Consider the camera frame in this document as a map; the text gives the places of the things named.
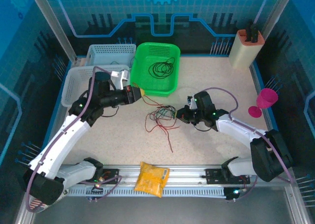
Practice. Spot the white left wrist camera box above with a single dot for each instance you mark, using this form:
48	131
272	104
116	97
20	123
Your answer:
120	78

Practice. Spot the flag print crumpled package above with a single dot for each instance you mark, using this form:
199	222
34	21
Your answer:
37	204

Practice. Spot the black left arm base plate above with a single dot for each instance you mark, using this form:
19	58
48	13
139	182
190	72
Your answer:
112	176

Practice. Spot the small circuit board green light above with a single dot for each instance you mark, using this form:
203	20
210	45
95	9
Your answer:
235	192
98	184

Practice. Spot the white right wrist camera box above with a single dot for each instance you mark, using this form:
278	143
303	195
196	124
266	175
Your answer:
192	103

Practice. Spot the yellow snack bag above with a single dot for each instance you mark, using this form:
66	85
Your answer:
151	178

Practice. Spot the wooden block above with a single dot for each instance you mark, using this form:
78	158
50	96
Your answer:
81	62

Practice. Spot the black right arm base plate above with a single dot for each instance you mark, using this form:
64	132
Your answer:
214	176

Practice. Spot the small pale perforated basket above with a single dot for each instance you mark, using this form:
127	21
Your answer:
110	53

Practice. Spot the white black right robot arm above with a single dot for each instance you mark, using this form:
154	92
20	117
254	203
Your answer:
246	130

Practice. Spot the green plastic basket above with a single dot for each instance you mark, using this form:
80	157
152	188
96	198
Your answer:
152	86

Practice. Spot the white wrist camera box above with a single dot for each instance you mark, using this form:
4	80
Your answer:
120	78
192	103

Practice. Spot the aluminium frame post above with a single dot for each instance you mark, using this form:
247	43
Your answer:
275	12
54	24

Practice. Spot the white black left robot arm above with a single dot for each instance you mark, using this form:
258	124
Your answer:
61	137

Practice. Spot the pink plastic goblet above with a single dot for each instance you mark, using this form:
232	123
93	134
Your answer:
267	98

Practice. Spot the beige knife block orange top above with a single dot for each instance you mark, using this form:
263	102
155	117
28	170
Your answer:
242	54

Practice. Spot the large white plastic basket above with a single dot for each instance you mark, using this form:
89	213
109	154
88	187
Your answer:
78	73

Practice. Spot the aluminium rail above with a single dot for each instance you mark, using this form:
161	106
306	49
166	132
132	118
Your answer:
187	171

